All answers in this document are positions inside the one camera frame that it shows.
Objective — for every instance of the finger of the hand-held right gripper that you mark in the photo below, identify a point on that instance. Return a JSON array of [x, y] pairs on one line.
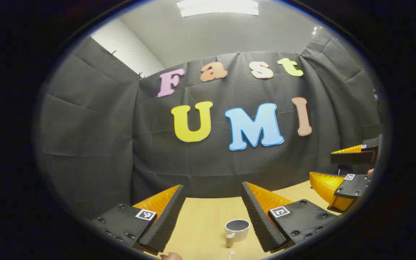
[[352, 186], [352, 157]]

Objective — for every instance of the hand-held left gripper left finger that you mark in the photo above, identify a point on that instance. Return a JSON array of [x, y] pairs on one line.
[[164, 224]]

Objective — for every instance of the light wooden desktop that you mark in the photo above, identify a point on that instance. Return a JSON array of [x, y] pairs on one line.
[[200, 224]]

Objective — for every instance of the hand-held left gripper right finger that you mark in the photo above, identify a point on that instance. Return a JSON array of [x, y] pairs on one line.
[[256, 220]]

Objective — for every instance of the black backdrop cloth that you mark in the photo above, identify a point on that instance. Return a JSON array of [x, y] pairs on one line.
[[121, 144]]

